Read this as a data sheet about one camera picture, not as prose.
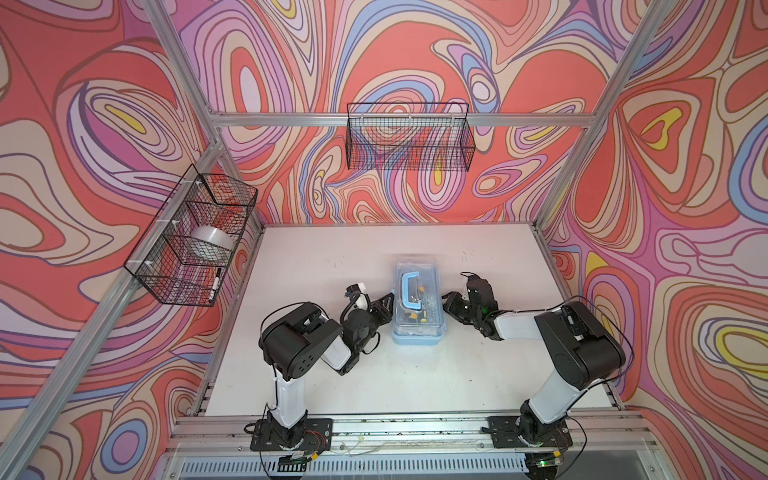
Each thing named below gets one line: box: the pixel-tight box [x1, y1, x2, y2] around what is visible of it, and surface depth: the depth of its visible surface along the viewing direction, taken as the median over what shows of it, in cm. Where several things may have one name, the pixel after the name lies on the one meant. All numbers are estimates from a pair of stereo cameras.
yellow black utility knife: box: [408, 310, 429, 323], surface depth 86 cm
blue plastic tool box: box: [392, 263, 447, 346], surface depth 87 cm
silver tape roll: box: [191, 225, 235, 259], surface depth 74 cm
